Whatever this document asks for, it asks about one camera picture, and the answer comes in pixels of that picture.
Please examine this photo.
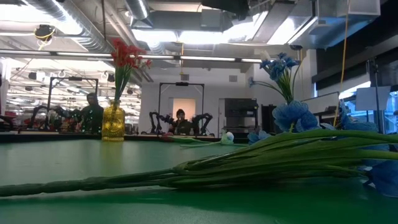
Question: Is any blue artificial flower bunch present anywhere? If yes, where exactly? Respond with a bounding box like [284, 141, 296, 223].
[0, 98, 398, 199]
[248, 52, 302, 105]

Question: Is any red artificial flower bunch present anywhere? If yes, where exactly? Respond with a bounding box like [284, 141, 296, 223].
[111, 46, 153, 105]

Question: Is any red artificial tulip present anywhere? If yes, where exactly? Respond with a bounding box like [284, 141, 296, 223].
[111, 38, 127, 63]

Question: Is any yellow glass vase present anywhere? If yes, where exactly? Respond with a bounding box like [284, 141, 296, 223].
[101, 99, 126, 142]

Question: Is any person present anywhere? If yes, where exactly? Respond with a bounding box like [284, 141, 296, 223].
[169, 108, 194, 136]
[79, 92, 105, 134]

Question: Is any black cabinet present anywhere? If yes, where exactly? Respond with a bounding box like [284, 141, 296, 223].
[223, 98, 259, 138]

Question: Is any long ceiling light strip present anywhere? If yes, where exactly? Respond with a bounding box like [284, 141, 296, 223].
[0, 49, 264, 63]

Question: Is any white panel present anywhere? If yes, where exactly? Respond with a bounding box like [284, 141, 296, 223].
[355, 86, 392, 112]

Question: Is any black tripod stand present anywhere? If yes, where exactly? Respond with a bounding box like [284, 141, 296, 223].
[366, 57, 386, 134]

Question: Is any black gantry frame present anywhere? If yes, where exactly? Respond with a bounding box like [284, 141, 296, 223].
[46, 77, 100, 131]
[157, 82, 206, 134]

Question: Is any silver ceiling duct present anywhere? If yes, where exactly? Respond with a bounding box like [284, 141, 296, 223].
[27, 0, 116, 54]

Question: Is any black table frame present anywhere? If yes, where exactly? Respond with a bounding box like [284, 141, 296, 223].
[0, 132, 249, 144]

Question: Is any yellow hanging cord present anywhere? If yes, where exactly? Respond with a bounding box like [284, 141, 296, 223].
[333, 0, 351, 128]

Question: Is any black ceiling cable reel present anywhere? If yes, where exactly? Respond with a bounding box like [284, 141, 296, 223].
[33, 24, 57, 43]

